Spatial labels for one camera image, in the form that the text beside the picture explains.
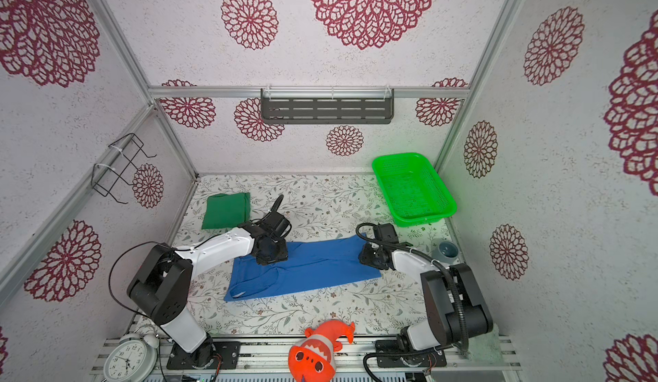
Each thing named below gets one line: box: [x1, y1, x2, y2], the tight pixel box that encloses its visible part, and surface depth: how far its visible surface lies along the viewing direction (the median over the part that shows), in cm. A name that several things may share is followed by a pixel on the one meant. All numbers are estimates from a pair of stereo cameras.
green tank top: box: [201, 191, 252, 230], surface depth 109 cm
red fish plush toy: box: [287, 320, 356, 382], surface depth 69 cm
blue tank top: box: [224, 233, 383, 303], surface depth 92 cm
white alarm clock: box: [102, 333, 160, 382], surface depth 71 cm
